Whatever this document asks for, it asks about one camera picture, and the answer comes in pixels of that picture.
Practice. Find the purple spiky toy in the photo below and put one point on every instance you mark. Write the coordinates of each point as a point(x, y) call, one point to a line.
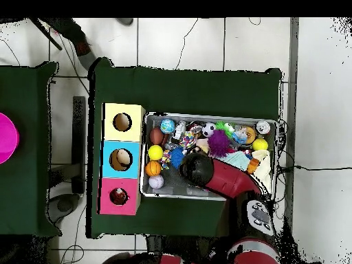
point(219, 143)

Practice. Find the green spiky toy with eyes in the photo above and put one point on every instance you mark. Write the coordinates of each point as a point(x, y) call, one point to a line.
point(222, 127)

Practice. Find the blue globe ball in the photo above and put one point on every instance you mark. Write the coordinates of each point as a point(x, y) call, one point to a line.
point(167, 126)

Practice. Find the dark green table cloth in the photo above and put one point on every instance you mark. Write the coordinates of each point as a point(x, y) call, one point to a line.
point(192, 90)

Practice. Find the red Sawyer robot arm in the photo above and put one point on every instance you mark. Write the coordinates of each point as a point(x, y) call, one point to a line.
point(233, 180)

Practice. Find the pink round object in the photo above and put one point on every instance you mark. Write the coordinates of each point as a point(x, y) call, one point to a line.
point(7, 139)

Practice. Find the silver drink can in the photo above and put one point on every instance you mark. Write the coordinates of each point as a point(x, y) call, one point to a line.
point(263, 127)

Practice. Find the cream waffle cloth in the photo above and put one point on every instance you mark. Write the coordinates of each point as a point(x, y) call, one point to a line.
point(264, 170)

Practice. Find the brown toy football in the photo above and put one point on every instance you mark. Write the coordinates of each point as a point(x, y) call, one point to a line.
point(156, 136)

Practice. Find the light blue waffle cloth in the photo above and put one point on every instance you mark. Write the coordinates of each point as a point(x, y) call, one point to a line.
point(236, 161)

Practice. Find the blue spiky ball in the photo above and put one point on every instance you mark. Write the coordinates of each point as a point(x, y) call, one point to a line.
point(176, 157)

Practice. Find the orange toy basketball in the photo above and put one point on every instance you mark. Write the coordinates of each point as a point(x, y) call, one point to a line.
point(153, 168)

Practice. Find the tiger striped plush toy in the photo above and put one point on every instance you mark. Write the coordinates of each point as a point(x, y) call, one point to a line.
point(118, 196)

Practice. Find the black and white soccer ball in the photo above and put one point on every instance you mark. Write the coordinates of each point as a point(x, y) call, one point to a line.
point(209, 129)

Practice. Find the dark green side table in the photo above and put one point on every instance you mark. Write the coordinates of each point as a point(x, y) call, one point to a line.
point(24, 178)

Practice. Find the person's foot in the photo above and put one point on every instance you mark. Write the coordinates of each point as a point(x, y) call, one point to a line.
point(125, 21)

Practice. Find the black pole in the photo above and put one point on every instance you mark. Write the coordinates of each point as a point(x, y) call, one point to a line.
point(48, 37)

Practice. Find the wooden box with three holes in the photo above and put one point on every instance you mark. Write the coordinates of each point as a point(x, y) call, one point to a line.
point(110, 170)

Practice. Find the yellow ball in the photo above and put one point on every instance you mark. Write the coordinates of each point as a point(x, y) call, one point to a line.
point(155, 152)

